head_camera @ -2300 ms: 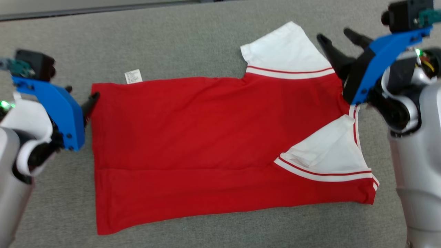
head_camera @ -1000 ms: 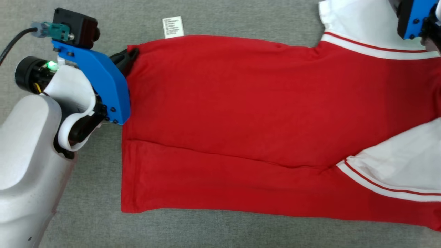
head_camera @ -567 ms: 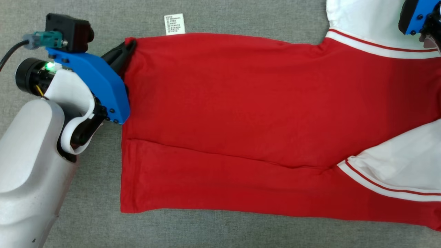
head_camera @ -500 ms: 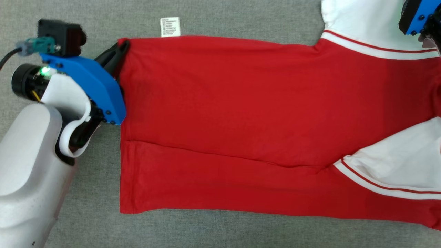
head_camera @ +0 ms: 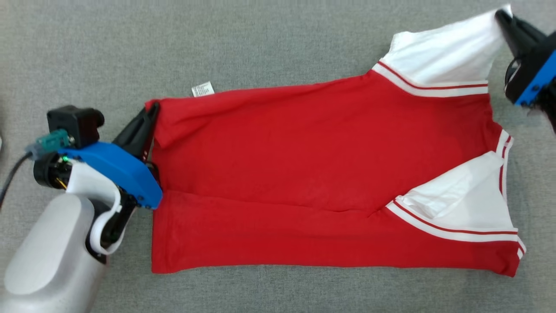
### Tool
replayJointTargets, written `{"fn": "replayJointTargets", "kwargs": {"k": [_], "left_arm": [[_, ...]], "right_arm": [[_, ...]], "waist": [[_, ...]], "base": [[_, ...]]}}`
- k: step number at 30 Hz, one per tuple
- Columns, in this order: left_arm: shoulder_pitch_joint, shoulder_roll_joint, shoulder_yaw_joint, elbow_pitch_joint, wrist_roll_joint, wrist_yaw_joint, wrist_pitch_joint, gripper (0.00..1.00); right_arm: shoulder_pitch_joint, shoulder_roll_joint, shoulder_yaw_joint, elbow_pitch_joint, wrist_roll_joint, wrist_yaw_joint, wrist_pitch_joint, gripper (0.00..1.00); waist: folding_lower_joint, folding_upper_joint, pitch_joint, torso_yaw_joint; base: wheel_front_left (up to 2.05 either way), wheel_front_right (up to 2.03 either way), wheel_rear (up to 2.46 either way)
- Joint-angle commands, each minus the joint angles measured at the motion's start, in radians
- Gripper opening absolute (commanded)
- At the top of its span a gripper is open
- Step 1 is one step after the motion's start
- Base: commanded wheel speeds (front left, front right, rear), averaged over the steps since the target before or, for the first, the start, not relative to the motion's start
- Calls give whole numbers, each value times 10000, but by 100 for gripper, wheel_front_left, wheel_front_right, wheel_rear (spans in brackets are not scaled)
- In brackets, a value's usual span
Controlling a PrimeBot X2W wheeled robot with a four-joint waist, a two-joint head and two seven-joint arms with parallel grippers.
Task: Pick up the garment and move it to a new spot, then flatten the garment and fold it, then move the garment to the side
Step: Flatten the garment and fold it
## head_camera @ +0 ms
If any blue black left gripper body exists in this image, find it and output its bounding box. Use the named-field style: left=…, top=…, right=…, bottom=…
left=58, top=142, right=164, bottom=210

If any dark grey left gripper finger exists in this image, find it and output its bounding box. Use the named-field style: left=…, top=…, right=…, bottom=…
left=146, top=134, right=162, bottom=186
left=112, top=102, right=161, bottom=160

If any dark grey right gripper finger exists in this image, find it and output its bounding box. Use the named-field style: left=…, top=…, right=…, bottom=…
left=506, top=15, right=547, bottom=44
left=495, top=9, right=529, bottom=57

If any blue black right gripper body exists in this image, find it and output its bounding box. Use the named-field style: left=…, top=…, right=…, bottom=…
left=504, top=31, right=556, bottom=133

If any red white striped t-shirt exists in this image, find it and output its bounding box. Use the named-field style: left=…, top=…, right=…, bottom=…
left=145, top=4, right=527, bottom=278

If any left camera cable teal plug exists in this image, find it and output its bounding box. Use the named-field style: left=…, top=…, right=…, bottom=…
left=0, top=129, right=75, bottom=211

